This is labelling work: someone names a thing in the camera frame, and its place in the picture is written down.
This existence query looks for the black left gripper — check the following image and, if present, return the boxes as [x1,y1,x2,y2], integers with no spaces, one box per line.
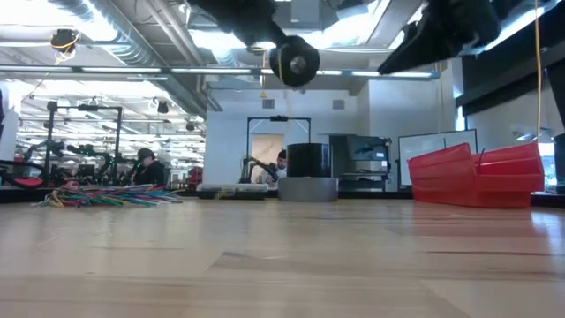
[189,0,321,87]

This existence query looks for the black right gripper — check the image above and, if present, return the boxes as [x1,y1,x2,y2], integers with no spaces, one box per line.
[377,0,502,75]

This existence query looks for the black tape roll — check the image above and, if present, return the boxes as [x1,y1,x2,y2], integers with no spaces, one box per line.
[286,142,332,178]

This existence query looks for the person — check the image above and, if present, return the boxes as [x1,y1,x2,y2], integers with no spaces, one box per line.
[131,148,167,186]
[264,148,289,186]

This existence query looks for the whiteboard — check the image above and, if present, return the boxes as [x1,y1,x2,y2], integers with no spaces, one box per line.
[397,128,479,189]

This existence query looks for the dark equipment cabinet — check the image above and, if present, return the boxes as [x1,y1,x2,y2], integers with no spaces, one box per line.
[328,133,393,192]

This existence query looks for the dark rectangular device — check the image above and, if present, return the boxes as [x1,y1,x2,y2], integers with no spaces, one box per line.
[196,182,269,201]

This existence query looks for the red plastic bin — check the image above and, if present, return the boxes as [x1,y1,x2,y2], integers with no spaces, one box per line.
[406,141,546,210]

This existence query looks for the linear ceiling light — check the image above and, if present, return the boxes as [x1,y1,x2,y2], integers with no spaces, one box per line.
[0,64,442,80]

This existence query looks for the black monitor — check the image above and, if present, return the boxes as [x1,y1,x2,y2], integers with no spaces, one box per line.
[553,132,565,195]

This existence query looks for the background robot arms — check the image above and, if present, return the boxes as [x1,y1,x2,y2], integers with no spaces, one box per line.
[0,140,140,189]

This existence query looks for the yellow ceiling drop cord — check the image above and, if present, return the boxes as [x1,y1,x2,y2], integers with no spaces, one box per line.
[259,48,269,100]

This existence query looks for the small black gantry frame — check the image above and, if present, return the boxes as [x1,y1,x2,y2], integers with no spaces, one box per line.
[245,115,313,178]

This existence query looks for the grey duct tape roll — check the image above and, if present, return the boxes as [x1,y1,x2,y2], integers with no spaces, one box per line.
[277,176,340,203]

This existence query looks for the yellow hanging cable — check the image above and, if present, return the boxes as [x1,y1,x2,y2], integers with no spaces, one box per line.
[532,0,543,143]

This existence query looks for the silver ceiling duct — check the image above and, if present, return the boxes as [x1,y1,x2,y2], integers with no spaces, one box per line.
[46,0,224,118]

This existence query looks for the tall black gantry frame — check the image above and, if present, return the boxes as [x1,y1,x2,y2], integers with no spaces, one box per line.
[45,100,124,186]

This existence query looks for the coloured wire bundle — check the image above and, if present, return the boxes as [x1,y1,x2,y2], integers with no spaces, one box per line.
[33,179,185,209]

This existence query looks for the ceiling cable reel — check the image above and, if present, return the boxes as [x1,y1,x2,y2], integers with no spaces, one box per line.
[48,27,81,66]

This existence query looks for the black aluminium table frame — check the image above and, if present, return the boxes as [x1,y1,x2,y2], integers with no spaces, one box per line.
[0,185,565,208]

